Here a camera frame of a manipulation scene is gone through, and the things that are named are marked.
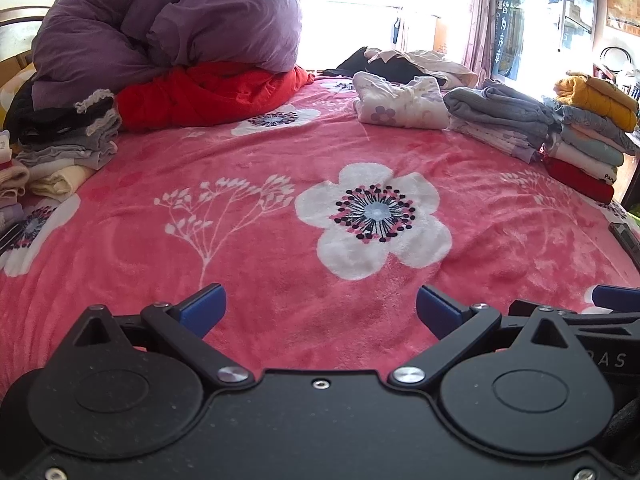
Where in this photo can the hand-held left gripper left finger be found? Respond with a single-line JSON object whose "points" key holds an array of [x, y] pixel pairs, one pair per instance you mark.
{"points": [[205, 305]]}

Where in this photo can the cream crumpled garment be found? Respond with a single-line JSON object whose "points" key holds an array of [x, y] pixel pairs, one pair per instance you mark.
{"points": [[440, 67]]}

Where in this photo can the pile of mixed folded clothes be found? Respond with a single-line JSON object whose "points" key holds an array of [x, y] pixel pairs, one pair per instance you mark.
{"points": [[65, 145]]}

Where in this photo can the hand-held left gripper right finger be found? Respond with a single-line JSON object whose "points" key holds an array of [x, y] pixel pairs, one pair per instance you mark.
{"points": [[440, 312]]}

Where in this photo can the white folded garment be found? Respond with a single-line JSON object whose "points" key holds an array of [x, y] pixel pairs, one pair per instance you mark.
{"points": [[575, 160]]}

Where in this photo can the pale lilac curtain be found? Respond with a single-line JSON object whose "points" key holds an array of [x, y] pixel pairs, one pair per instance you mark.
{"points": [[477, 20]]}

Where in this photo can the glass door cabinet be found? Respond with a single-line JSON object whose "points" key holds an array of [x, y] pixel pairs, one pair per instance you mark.
{"points": [[560, 35]]}

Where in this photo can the round black-rimmed mirror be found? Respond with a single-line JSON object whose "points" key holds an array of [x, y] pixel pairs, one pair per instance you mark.
{"points": [[602, 57]]}

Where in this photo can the red quilt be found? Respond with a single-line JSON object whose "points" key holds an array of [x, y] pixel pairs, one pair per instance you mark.
{"points": [[220, 95]]}

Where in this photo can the lilac striped folded garment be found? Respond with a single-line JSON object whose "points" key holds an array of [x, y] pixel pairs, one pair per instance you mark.
{"points": [[500, 142]]}

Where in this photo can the purple duvet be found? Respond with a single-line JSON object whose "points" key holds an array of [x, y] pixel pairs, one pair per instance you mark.
{"points": [[200, 20]]}

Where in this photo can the brown cardboard box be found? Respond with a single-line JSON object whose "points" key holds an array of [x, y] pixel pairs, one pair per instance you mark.
{"points": [[447, 35]]}

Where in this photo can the wooden headboard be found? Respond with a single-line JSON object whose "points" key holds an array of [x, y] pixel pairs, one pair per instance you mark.
{"points": [[20, 25]]}

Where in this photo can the dark blue hanging banner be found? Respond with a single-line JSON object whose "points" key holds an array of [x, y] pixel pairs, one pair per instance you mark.
{"points": [[507, 20]]}

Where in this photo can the orange wall poster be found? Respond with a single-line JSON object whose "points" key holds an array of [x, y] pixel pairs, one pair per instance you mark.
{"points": [[622, 0]]}

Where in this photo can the grey knitted folded garment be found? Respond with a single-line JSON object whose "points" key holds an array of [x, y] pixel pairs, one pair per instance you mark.
{"points": [[495, 107]]}

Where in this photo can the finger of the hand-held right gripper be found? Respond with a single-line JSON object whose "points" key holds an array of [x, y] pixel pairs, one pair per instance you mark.
{"points": [[615, 296]]}

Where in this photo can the pink floral blanket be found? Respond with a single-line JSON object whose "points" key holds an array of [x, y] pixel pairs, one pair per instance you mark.
{"points": [[250, 270]]}

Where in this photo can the blue-grey folded garment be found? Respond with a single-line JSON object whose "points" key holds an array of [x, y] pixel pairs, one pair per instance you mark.
{"points": [[595, 125]]}

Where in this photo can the white floral folded pajama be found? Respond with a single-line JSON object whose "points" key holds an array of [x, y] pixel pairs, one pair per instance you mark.
{"points": [[400, 102]]}

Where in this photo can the black handheld device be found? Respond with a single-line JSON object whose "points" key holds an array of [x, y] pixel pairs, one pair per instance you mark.
{"points": [[625, 236]]}

